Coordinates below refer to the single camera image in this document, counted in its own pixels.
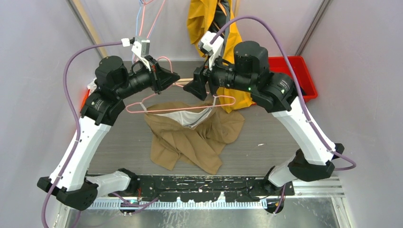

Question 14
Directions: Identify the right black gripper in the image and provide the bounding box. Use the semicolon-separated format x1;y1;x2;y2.
183;49;255;100

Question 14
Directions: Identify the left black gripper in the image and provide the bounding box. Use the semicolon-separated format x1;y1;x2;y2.
115;57;180;100

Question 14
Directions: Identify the tan brown garment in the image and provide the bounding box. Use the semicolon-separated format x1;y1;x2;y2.
144;102;245;175

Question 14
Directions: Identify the yellow pleated skirt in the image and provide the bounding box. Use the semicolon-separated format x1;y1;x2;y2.
186;0;253;113

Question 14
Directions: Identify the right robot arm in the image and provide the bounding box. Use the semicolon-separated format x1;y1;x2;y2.
184;41;344;195

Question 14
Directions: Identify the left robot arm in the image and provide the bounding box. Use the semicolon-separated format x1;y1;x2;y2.
37;56;180;211

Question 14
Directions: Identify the white cloth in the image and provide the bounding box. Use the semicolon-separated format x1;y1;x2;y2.
87;78;97;95

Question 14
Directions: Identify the orange cloth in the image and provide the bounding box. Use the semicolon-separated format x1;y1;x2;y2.
79;89;90;110

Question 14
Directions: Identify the red plastic bin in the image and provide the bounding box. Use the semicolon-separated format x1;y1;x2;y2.
268;56;318;103

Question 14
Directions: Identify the wooden clothes rack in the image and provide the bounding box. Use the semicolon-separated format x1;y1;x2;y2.
67;0;191;86

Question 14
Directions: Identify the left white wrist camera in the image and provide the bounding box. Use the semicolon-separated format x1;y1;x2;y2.
121;36;151;71

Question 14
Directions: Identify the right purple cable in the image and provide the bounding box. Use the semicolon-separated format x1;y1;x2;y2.
210;16;358;215

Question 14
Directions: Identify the purple cable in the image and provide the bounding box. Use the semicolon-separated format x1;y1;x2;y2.
41;41;160;228
210;16;358;215

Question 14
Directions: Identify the blue wire hanger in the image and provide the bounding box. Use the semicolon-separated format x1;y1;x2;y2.
132;0;149;62

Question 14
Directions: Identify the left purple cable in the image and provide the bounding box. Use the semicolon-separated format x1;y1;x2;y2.
41;41;160;228

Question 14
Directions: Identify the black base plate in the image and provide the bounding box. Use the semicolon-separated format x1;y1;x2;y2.
119;175;295;203

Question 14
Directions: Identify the aluminium rail frame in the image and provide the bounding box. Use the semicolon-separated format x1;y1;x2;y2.
53;176;353;228

